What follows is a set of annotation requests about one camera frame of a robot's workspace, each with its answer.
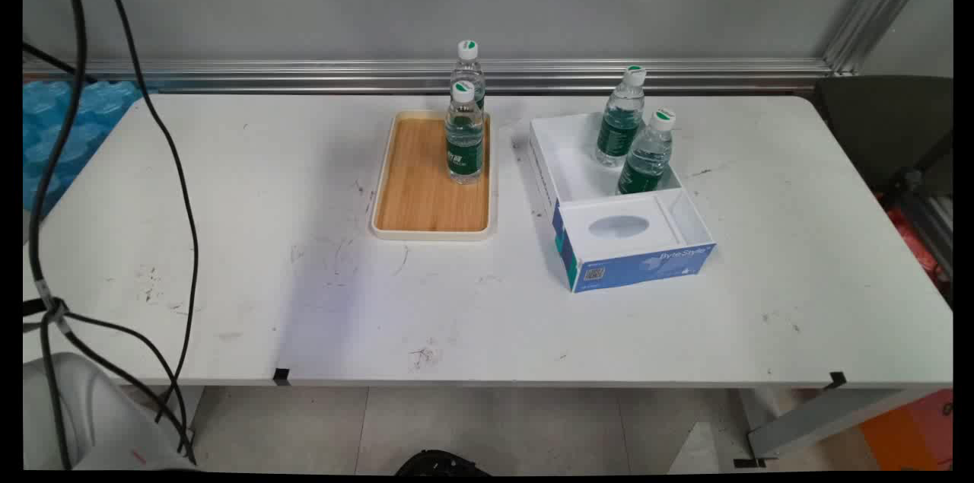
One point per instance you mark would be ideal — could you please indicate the horizontal aluminium rail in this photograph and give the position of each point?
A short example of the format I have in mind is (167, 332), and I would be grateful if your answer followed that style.
(456, 76)

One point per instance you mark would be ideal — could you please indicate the green label water bottle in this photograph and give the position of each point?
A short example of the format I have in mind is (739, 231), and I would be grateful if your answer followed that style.
(620, 125)
(647, 160)
(465, 144)
(469, 68)

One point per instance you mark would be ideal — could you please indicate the white table leg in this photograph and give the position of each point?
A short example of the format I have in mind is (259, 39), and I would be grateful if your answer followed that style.
(822, 418)

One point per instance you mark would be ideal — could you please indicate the bamboo tray with cream rim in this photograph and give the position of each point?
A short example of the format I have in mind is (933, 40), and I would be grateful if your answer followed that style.
(426, 186)

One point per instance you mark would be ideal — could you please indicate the diagonal aluminium post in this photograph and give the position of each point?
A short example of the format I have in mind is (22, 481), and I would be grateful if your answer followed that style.
(875, 7)

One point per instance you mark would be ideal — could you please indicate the blue and white cardboard box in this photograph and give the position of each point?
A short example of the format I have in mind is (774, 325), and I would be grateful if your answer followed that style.
(624, 236)

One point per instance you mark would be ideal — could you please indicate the black tape piece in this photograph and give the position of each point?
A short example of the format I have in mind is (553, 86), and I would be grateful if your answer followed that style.
(281, 376)
(837, 379)

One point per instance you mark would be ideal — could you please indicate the red packaging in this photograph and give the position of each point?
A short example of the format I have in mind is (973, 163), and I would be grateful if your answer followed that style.
(917, 247)

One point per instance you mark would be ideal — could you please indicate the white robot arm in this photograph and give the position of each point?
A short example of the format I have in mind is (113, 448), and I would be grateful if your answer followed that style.
(84, 414)

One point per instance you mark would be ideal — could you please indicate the orange box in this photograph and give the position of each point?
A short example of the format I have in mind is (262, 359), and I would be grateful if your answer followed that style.
(913, 433)

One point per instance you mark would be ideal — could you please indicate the black round object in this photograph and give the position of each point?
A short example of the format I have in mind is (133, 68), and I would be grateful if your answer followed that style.
(441, 464)

